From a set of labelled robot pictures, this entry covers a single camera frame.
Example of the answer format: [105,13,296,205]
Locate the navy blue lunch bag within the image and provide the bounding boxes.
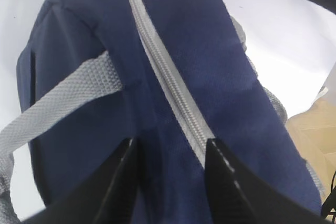
[1,0,321,223]

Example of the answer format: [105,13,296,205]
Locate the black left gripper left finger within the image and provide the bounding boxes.
[24,138,138,224]

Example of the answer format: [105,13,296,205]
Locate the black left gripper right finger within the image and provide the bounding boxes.
[205,138,325,224]

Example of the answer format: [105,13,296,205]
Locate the black cables under table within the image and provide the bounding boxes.
[321,168,336,221]

